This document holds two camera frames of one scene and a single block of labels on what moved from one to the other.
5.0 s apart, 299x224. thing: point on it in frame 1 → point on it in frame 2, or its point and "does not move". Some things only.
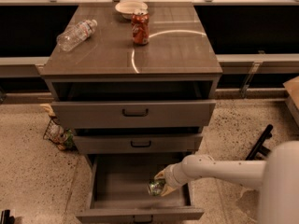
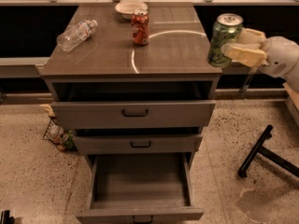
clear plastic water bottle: (76, 34) does not move
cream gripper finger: (161, 175) → (250, 36)
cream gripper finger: (168, 189) → (249, 55)
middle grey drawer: (138, 144) does not move
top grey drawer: (137, 114) does not move
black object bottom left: (7, 218) does not move
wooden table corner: (292, 97) does not move
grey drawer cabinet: (135, 94) does not move
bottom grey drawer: (119, 191) does not move
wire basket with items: (59, 135) does not move
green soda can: (155, 187) → (226, 31)
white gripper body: (170, 175) → (277, 57)
